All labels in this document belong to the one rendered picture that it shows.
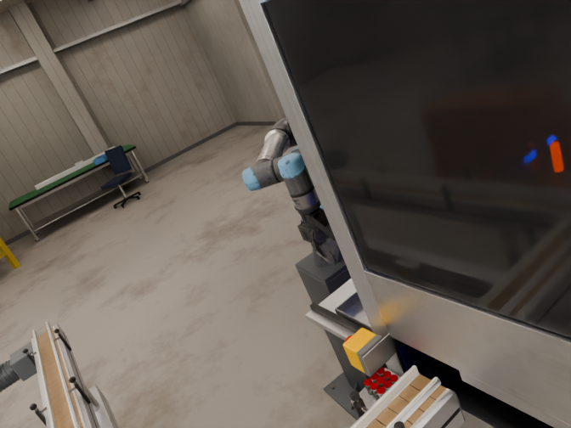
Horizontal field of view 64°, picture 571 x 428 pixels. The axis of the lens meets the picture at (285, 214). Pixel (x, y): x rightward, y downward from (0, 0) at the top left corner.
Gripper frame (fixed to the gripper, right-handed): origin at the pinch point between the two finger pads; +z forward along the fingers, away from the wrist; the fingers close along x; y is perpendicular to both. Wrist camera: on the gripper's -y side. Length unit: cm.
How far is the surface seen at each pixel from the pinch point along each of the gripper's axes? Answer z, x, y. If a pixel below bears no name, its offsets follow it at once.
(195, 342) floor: 106, 24, 192
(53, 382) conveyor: 14, 89, 72
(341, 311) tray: 15.4, 5.1, -0.6
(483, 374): 3, 12, -58
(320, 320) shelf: 18.9, 9.4, 6.9
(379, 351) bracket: 6.6, 16.4, -32.4
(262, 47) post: -66, 12, -28
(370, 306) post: -2.7, 12.1, -29.0
